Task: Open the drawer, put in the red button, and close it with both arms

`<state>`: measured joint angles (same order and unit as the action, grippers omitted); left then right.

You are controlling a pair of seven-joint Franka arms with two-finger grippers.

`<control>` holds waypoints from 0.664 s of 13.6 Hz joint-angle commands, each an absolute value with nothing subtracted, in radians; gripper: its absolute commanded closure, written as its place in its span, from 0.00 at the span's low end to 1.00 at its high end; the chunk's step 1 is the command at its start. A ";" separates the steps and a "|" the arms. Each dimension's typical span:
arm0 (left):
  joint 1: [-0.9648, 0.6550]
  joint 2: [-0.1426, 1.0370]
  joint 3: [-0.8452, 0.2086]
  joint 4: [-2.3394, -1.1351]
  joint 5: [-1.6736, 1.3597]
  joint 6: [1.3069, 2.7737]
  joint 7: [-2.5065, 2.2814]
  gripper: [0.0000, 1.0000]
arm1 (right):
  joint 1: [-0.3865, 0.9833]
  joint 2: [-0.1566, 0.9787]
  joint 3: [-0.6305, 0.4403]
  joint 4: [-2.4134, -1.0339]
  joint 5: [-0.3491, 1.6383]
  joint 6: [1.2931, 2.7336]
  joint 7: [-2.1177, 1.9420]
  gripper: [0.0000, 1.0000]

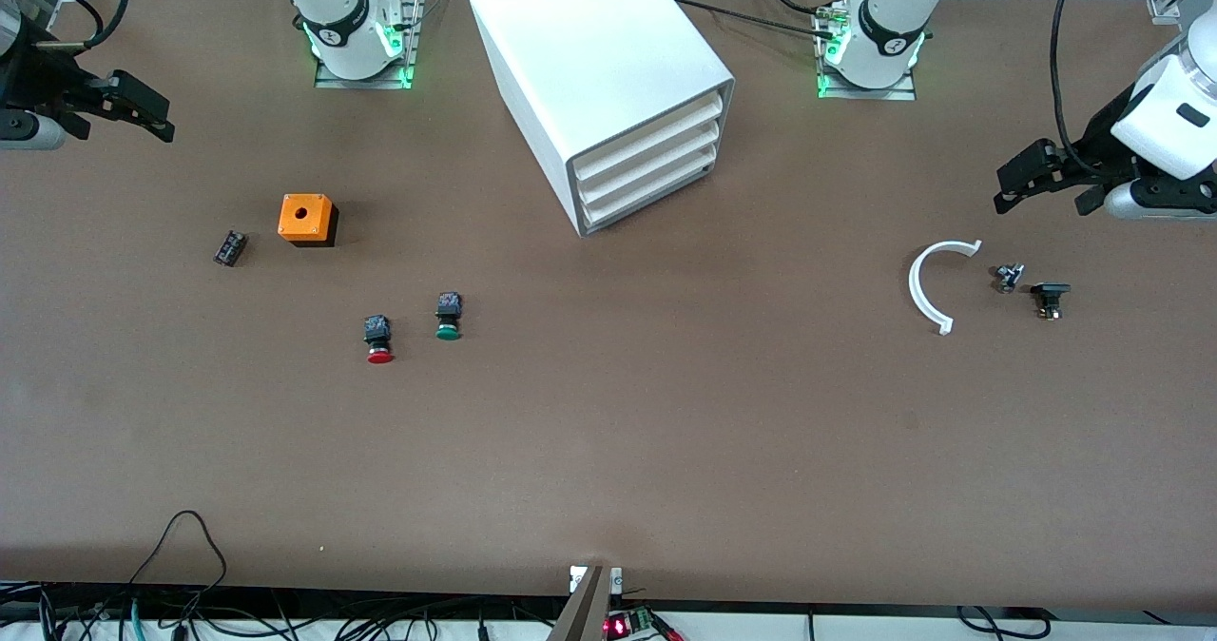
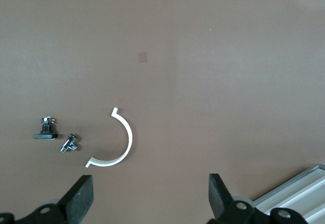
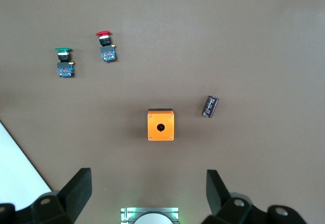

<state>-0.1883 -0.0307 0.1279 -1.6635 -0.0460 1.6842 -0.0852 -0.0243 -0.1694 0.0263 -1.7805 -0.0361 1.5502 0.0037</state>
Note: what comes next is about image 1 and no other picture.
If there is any black push button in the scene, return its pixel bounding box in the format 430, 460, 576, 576
1030, 282, 1073, 321

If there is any looped black cable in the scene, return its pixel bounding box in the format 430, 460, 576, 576
126, 510, 230, 641

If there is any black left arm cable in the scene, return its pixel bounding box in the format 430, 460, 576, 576
1049, 0, 1109, 181

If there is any tangled cable bundle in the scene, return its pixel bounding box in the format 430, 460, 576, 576
0, 579, 571, 641

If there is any white drawer cabinet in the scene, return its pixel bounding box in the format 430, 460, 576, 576
468, 0, 736, 239

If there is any circuit board red display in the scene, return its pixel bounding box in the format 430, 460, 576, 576
603, 607, 684, 641

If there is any orange box with hole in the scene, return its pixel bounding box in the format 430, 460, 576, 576
278, 193, 339, 248

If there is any grey metal camera pole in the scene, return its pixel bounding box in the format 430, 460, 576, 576
545, 565, 611, 641

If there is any red push button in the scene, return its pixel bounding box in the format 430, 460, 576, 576
363, 314, 396, 365

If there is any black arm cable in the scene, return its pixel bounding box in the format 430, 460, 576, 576
1049, 0, 1109, 181
0, 0, 136, 54

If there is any thin black cable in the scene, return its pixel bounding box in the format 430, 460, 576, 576
668, 0, 842, 41

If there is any white curved bracket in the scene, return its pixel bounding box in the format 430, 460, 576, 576
908, 239, 984, 337

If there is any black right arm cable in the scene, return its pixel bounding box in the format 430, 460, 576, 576
0, 0, 136, 54

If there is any coiled black cable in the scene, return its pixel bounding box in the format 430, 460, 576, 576
955, 605, 1054, 641

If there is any white plastic drawer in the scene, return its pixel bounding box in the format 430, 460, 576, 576
581, 145, 721, 230
576, 120, 725, 208
572, 91, 729, 186

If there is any white pole mount bracket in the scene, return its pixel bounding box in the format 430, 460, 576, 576
568, 565, 625, 594

